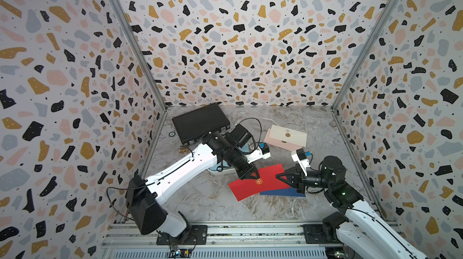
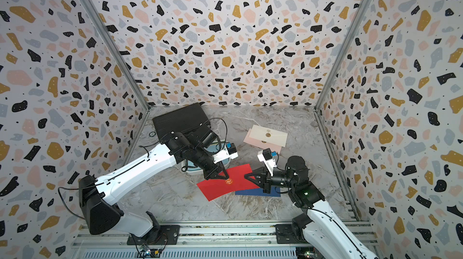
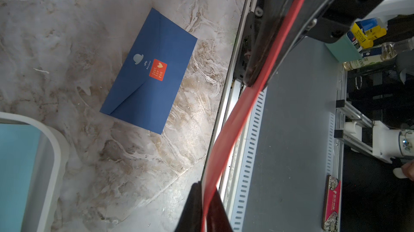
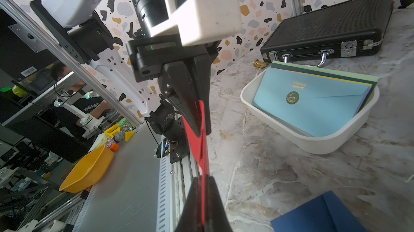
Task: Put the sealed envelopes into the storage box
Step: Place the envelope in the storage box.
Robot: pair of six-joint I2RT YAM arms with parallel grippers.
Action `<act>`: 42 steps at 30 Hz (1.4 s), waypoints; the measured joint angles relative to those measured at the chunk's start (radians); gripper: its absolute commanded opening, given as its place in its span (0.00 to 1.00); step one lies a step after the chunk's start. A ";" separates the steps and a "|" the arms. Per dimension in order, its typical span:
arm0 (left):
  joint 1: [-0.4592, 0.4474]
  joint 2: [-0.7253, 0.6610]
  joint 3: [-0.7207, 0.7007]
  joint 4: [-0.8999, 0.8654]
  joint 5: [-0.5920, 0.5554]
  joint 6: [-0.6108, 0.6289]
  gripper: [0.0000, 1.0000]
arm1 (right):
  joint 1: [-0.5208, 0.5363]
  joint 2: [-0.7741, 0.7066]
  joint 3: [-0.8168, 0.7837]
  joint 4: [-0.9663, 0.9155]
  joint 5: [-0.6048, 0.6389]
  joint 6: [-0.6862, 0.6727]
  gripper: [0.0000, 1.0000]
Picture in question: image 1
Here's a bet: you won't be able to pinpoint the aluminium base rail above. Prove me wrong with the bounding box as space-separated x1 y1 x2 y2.
100 220 409 259

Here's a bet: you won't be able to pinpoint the dark blue envelope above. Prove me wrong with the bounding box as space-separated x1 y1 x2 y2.
260 188 306 198

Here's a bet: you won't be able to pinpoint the black briefcase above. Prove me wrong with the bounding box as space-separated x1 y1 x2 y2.
172 103 230 145

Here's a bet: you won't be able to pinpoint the red envelope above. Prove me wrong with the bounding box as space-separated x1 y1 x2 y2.
229 164 290 201

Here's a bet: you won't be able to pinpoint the small brass fitting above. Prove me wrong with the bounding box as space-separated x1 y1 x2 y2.
178 148 190 154

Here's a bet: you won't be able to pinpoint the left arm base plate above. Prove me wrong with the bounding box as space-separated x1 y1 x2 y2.
156 225 208 246

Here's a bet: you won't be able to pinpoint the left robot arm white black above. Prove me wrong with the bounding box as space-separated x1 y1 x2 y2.
125 124 270 240

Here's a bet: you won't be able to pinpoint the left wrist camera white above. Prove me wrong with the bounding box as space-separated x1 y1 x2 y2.
246 143 271 164

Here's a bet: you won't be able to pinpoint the white storage box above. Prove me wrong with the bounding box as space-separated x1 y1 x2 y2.
208 161 236 175

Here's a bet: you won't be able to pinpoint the left corner aluminium post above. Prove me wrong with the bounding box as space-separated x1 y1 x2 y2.
108 0 166 113

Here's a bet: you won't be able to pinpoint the right corner aluminium post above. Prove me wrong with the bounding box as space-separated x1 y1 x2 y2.
331 0 400 113

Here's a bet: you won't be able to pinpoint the pink envelope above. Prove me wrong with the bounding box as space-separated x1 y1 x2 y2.
264 130 302 151

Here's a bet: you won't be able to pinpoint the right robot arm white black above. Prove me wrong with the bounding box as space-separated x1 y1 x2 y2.
276 153 427 259

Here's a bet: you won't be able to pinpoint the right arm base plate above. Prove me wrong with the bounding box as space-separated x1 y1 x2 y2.
302 224 340 244

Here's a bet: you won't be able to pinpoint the corner aluminium post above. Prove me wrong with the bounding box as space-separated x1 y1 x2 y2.
108 0 166 113
331 0 400 113

